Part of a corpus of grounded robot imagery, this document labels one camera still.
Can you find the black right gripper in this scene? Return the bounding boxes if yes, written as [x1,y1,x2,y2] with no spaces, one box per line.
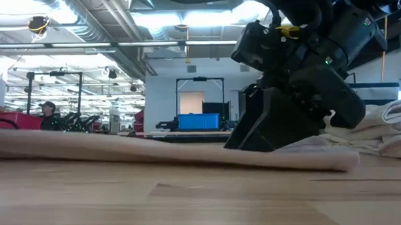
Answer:
[219,5,392,154]

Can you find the white towel thin grey lines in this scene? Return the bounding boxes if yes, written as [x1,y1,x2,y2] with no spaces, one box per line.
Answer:
[323,97,401,143]

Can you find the plain beige towel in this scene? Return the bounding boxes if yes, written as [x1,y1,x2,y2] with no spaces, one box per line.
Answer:
[0,115,361,184]

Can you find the navy fabric basket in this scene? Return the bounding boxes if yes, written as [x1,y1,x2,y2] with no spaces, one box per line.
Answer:
[348,81,401,107]

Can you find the blue plastic bin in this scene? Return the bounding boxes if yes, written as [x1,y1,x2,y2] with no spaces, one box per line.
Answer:
[176,112,221,133]

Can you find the ceiling strip light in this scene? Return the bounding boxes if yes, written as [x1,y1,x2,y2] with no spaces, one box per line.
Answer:
[184,38,238,47]
[0,41,49,51]
[117,40,180,49]
[50,41,112,49]

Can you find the black background robot arms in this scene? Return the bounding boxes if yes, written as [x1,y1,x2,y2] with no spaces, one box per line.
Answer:
[58,111,102,134]

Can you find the person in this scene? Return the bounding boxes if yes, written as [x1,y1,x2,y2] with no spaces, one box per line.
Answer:
[37,100,61,132]

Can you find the red bin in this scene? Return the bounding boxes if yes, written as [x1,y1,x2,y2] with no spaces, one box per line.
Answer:
[0,110,43,132]

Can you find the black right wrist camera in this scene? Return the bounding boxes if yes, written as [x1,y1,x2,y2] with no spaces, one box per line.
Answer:
[229,19,287,72]

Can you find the black metal table frame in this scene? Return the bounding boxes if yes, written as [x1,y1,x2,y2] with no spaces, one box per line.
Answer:
[144,133,235,146]

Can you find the black background frame stand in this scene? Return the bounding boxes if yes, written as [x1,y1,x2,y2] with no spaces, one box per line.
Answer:
[25,69,86,116]
[174,75,227,125]

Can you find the black ceiling device yellow cord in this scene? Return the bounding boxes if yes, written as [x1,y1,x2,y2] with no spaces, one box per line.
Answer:
[27,15,51,42]

